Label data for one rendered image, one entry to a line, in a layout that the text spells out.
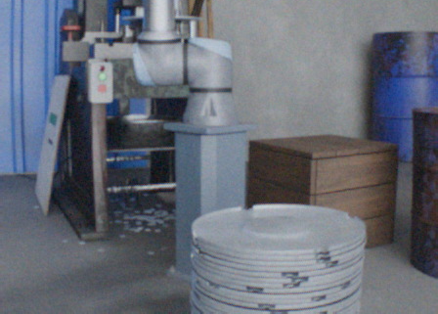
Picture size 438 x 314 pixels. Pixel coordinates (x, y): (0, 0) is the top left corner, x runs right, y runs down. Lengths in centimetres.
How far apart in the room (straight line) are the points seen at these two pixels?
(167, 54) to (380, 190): 86
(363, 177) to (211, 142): 59
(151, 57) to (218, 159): 32
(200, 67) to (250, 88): 230
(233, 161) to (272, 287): 74
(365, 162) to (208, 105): 60
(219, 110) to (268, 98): 237
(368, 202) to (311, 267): 107
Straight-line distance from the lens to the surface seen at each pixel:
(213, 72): 148
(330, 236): 88
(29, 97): 333
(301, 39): 399
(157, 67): 148
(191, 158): 149
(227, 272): 84
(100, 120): 194
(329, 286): 84
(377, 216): 192
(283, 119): 391
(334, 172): 174
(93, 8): 243
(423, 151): 164
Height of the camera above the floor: 58
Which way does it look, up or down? 3 degrees down
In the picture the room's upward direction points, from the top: straight up
